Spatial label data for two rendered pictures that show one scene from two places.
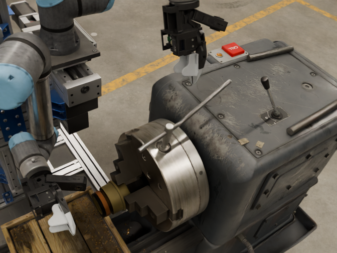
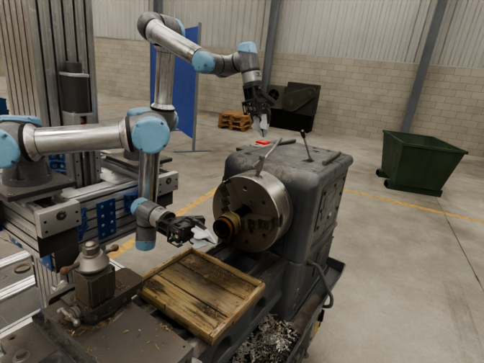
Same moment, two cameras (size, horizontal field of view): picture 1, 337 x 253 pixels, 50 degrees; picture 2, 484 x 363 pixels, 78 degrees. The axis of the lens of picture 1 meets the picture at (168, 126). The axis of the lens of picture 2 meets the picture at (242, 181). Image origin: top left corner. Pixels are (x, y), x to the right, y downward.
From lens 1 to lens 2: 0.65 m
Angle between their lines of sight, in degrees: 30
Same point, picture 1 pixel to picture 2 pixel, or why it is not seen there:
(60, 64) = not seen: hidden behind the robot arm
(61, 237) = (186, 279)
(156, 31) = not seen: hidden behind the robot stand
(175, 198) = (277, 204)
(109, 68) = not seen: hidden behind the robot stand
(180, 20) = (254, 92)
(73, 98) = (160, 187)
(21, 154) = (149, 207)
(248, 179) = (317, 183)
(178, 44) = (257, 104)
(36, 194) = (176, 222)
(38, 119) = (150, 189)
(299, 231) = (335, 274)
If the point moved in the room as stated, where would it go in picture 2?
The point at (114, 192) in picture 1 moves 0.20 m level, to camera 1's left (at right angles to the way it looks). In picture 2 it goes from (231, 214) to (174, 216)
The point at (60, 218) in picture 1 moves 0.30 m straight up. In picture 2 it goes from (202, 234) to (208, 142)
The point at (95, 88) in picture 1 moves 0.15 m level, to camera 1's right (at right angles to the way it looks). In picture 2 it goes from (174, 181) to (204, 181)
